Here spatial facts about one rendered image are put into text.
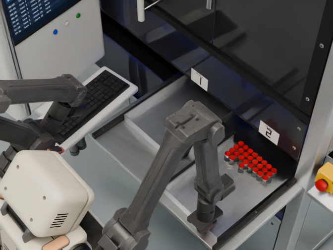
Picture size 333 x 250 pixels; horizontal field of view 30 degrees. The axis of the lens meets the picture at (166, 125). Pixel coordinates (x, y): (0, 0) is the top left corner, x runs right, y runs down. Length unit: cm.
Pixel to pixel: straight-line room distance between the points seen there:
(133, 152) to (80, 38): 54
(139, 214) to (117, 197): 164
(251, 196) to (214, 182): 41
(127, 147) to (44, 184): 73
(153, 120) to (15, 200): 84
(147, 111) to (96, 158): 103
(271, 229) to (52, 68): 108
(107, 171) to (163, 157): 183
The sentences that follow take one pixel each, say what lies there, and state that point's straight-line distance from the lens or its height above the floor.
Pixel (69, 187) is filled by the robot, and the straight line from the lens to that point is 160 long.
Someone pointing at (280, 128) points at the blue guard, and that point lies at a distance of 210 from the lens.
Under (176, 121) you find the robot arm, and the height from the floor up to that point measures 157.
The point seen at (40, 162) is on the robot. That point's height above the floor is 138.
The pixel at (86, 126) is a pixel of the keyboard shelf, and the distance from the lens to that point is 244.
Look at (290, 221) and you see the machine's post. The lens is 242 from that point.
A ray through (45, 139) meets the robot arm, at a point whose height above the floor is 127.
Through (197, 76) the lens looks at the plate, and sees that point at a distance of 229.
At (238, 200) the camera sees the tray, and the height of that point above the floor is 88.
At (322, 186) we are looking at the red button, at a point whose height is 101.
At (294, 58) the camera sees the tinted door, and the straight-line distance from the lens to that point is 189.
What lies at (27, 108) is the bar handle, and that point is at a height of 92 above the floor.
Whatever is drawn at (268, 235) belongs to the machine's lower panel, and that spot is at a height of 44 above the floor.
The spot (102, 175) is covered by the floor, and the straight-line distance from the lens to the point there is 328.
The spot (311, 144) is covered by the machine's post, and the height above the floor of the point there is 111.
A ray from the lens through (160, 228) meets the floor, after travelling 310.
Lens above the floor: 268
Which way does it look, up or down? 51 degrees down
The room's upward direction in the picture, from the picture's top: straight up
